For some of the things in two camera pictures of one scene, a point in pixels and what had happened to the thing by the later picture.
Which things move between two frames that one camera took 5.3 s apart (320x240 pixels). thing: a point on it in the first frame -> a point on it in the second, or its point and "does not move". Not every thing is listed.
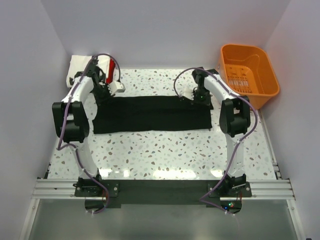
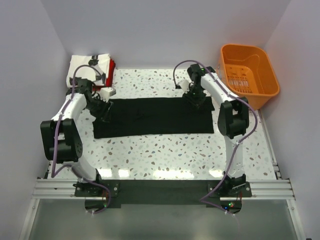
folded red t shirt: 110,71 does not move
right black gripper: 206,102 does not move
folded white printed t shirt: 78,63 does not move
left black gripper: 106,99 -> 103,115
